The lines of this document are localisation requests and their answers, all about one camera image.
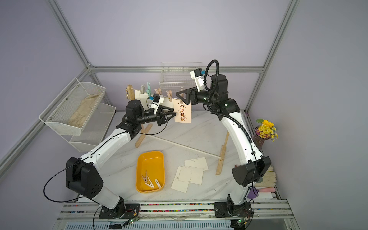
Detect white wire wall basket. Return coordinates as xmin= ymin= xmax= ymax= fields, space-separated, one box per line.
xmin=160 ymin=62 xmax=202 ymax=94

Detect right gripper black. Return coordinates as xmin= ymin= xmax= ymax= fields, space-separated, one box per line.
xmin=178 ymin=87 xmax=218 ymax=107

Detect white mesh two-tier shelf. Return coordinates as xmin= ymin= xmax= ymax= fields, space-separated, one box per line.
xmin=39 ymin=78 xmax=116 ymax=152

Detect pink chinese text postcard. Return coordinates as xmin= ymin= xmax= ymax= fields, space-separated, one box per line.
xmin=172 ymin=98 xmax=192 ymax=124

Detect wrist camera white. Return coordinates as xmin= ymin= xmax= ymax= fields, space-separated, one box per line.
xmin=149 ymin=94 xmax=164 ymax=114
xmin=190 ymin=68 xmax=205 ymax=92

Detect yellow plastic tray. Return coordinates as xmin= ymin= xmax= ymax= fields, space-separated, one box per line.
xmin=136 ymin=151 xmax=165 ymax=194

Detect beige cloth in shelf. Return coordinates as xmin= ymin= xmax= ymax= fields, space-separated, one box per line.
xmin=68 ymin=93 xmax=102 ymax=128

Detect green postcard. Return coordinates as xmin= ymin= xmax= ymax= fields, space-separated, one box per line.
xmin=178 ymin=166 xmax=204 ymax=185

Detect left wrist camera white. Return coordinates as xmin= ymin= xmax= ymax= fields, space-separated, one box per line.
xmin=149 ymin=94 xmax=164 ymax=114

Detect vase with yellow flowers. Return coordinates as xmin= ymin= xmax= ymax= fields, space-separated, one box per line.
xmin=252 ymin=119 xmax=278 ymax=149

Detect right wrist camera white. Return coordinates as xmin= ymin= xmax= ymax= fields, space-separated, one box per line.
xmin=190 ymin=68 xmax=205 ymax=92

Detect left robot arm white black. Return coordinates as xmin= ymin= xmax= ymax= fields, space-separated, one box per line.
xmin=64 ymin=100 xmax=176 ymax=219

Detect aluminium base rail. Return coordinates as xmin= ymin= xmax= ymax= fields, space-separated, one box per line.
xmin=53 ymin=199 xmax=300 ymax=230

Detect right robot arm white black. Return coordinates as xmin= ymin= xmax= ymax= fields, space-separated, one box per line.
xmin=176 ymin=59 xmax=271 ymax=217

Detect white clothespin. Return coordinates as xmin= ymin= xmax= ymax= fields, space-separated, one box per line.
xmin=142 ymin=176 xmax=154 ymax=188
xmin=155 ymin=179 xmax=162 ymax=189

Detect green clothespin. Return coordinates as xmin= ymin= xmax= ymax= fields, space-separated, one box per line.
xmin=146 ymin=82 xmax=151 ymax=98

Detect pink clothespin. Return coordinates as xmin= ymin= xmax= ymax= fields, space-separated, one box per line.
xmin=179 ymin=87 xmax=184 ymax=104
xmin=141 ymin=170 xmax=150 ymax=184
xmin=154 ymin=88 xmax=162 ymax=95
xmin=166 ymin=90 xmax=173 ymax=102

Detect wooden drying rack frame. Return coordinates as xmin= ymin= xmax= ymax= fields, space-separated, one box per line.
xmin=125 ymin=84 xmax=231 ymax=176

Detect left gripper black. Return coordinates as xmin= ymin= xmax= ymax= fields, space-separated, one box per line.
xmin=137 ymin=106 xmax=176 ymax=127

